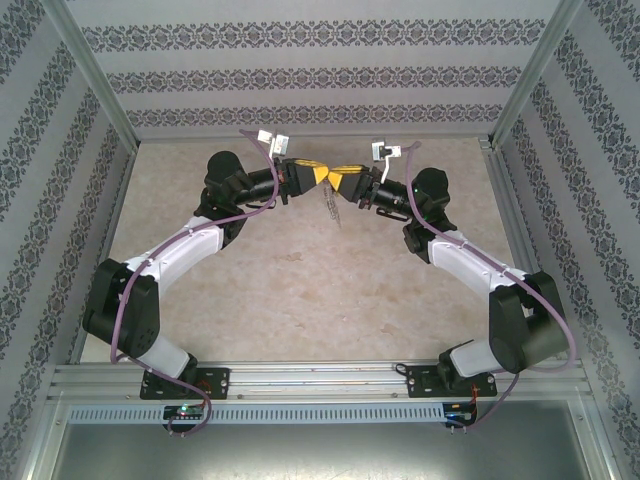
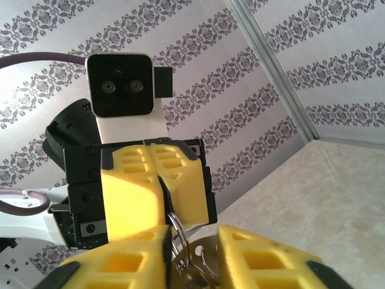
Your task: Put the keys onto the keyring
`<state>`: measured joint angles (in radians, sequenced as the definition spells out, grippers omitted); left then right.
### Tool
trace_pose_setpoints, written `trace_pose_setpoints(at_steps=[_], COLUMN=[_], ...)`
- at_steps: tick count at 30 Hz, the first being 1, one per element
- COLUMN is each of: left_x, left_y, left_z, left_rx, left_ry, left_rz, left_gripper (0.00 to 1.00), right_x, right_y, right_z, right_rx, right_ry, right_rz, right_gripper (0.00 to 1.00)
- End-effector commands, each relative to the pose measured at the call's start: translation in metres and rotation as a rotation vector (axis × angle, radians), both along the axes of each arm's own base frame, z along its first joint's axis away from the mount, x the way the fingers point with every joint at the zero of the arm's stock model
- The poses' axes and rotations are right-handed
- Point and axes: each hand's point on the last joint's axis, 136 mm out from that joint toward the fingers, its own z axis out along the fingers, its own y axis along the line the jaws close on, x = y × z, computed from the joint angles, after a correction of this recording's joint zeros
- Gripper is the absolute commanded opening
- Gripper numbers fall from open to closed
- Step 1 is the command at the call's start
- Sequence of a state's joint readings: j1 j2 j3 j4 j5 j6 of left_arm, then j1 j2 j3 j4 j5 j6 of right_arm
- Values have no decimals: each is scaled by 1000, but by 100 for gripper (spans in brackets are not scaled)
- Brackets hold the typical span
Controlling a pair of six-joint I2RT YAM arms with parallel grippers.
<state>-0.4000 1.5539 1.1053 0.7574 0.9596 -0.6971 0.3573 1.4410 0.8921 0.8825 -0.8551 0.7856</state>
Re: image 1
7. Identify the circuit board with green light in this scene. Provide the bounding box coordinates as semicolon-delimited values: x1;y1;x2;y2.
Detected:
163;404;206;421

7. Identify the grey metal sheet panel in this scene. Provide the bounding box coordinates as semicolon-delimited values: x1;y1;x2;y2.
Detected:
49;423;601;480

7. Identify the aluminium side rail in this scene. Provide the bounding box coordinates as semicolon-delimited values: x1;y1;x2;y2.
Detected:
479;138;561;359
67;142;139;366

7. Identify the aluminium frame post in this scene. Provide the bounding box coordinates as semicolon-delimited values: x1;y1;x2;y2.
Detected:
488;0;591;149
39;0;141;149

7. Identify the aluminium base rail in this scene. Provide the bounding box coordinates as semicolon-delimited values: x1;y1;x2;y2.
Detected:
49;363;589;402

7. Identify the grey slotted cable duct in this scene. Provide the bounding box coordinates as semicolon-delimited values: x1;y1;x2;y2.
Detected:
67;402;446;426

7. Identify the aluminium frame bar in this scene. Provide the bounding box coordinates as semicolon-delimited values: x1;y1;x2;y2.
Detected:
12;397;69;480
574;399;626;480

